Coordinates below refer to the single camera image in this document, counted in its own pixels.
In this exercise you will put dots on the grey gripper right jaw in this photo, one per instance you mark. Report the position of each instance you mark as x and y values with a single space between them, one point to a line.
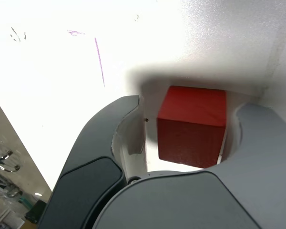
228 195

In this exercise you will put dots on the dark green bin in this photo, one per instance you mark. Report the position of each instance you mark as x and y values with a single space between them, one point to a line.
37 212

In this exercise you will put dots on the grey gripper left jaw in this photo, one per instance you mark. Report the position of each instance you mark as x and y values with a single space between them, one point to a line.
85 155

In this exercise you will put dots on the red cube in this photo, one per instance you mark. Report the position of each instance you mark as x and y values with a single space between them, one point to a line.
190 124

